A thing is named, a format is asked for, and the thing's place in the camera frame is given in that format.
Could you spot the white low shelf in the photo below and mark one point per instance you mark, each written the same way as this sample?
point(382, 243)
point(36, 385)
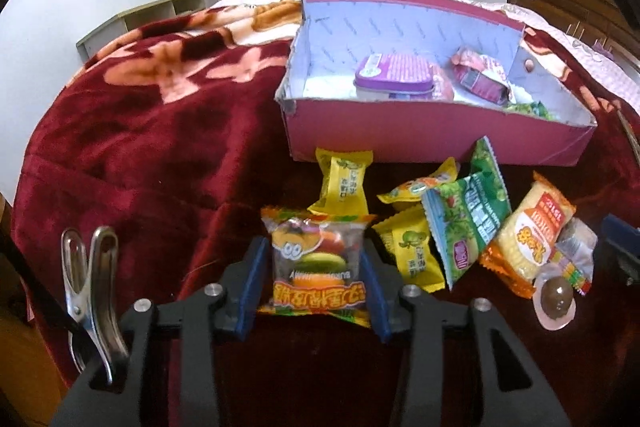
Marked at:
point(125, 24)

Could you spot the orange corn snack packet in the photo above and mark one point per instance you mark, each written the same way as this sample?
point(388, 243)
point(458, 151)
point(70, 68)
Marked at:
point(530, 232)

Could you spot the large green pea packet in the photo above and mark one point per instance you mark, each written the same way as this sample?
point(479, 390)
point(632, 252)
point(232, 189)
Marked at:
point(470, 217)

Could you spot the metal spring clip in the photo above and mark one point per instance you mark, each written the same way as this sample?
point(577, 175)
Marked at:
point(95, 297)

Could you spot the brown patterned strip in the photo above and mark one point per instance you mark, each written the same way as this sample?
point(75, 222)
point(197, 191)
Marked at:
point(631, 137)

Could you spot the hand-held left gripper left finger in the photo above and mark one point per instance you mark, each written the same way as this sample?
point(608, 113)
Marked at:
point(252, 287)

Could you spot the purple tin box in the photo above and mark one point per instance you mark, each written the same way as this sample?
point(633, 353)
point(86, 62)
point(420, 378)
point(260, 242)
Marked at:
point(395, 72)

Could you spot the wooden headboard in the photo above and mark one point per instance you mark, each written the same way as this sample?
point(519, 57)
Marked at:
point(565, 2)

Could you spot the brown egg in clear pack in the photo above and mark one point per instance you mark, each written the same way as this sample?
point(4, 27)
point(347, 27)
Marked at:
point(554, 294)

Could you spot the burger gummy packet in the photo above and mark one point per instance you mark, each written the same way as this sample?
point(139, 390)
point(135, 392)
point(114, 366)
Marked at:
point(315, 257)

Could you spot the rainbow striped clear packet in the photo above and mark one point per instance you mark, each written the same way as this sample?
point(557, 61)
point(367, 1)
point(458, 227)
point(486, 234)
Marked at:
point(575, 242)

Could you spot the small green pea packet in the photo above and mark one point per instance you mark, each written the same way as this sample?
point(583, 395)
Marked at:
point(525, 109)

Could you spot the pink cardboard box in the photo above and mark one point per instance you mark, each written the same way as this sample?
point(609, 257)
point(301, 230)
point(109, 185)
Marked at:
point(400, 137)

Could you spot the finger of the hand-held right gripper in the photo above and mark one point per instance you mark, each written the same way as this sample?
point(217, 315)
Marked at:
point(622, 242)

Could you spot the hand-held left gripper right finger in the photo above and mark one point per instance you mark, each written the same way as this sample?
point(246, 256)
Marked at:
point(375, 297)

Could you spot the yellow candy packet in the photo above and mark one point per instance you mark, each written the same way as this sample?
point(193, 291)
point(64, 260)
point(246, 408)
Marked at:
point(412, 252)
point(342, 182)
point(415, 192)

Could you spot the small peach jelly pouch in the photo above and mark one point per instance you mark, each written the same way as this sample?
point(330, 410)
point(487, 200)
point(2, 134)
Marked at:
point(480, 72)

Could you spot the red floral blanket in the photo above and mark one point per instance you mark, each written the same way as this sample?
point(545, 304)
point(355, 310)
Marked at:
point(150, 132)

